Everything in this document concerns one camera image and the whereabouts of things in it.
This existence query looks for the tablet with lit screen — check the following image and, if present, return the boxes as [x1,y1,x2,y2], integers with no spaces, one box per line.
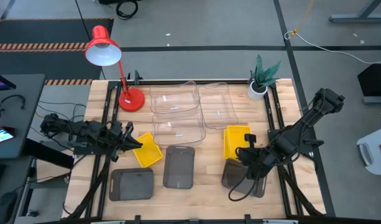
[0,125,16,147]

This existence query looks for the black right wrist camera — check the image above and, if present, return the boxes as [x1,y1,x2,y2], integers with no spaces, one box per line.
[244,133,257,149]

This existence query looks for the black aluminium table frame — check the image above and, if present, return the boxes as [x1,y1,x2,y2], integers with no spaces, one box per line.
[83,77,327,224]

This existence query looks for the black cable on desk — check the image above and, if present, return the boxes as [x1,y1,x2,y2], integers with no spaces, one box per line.
[0,93,27,111]

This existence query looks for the thin black lamp cord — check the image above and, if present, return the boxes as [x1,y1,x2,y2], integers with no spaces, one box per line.
[74,0,107,80]

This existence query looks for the black floor mat hazard stripes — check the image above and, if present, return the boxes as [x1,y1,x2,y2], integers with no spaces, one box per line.
[0,17,115,86]

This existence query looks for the coiled black cable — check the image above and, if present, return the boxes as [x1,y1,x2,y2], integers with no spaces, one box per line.
[115,0,139,21]

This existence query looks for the red desk lamp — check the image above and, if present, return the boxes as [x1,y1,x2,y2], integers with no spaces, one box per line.
[84,25,146,113]

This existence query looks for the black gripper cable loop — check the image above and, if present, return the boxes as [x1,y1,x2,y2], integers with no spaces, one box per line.
[227,169,261,202]

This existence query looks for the white floor cable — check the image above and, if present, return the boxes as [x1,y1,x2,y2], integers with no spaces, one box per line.
[283,30,381,65]

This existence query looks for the black computer mouse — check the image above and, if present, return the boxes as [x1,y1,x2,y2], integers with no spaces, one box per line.
[0,190,19,224]

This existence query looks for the artificial plant in white pot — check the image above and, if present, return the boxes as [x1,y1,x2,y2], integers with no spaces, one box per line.
[247,54,283,101]

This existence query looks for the white rounded plastic object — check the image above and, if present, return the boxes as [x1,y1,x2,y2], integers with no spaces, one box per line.
[356,124,381,176]

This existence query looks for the clear plastic basket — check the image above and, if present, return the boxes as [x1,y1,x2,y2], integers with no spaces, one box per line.
[196,82,240,131]
[152,110,208,148]
[149,80,200,114]

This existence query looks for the black box on floor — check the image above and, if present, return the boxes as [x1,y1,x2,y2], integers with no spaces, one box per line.
[357,63,381,105]

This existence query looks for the computer monitor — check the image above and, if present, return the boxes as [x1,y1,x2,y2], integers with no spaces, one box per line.
[0,69,17,93]

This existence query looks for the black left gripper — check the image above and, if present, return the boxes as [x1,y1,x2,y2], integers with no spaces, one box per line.
[108,121,144,160]

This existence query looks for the grey metal table leg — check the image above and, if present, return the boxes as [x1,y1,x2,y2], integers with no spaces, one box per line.
[329,0,381,24]

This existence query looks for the smoky grey plastic basket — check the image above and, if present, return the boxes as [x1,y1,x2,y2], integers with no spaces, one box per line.
[162,145,196,190]
[221,157,268,199]
[108,167,155,202]

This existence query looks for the yellow plastic basket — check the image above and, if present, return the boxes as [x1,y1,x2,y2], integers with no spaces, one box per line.
[132,131,164,169]
[223,124,253,161]

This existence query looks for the yellow floor cable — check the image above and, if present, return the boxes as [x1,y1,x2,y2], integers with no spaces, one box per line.
[290,0,316,37]

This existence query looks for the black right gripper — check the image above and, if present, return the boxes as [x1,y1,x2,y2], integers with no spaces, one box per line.
[235,145,273,180]

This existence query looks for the grey desk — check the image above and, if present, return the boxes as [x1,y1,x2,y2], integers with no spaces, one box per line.
[0,73,47,224]

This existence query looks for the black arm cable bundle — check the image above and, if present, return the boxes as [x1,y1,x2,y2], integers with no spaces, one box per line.
[65,156,112,220]
[278,166,324,217]

